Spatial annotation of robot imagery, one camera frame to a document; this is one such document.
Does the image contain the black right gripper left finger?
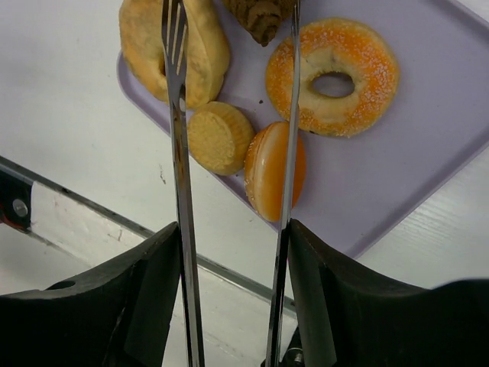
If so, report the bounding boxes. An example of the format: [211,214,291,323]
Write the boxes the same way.
[1,223,180,366]

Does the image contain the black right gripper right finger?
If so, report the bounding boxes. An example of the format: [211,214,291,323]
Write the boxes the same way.
[289,220,488,366]

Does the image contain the metal serving tongs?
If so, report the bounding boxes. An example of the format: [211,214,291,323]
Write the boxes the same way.
[161,1,300,366]

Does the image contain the brown chocolate pastry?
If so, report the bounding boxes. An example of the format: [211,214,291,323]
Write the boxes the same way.
[222,0,296,47]

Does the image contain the lilac plastic tray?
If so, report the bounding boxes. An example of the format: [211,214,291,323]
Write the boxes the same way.
[115,0,489,259]

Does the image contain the glossy orange bun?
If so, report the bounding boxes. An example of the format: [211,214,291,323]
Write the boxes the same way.
[244,122,289,222]

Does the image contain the small round yellow muffin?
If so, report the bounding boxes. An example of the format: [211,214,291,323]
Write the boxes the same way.
[187,102,255,176]

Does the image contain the sugared orange donut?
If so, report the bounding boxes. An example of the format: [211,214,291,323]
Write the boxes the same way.
[264,17,401,139]

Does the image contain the pale twisted ring bread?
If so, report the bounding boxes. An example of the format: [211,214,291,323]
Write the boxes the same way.
[118,0,231,109]

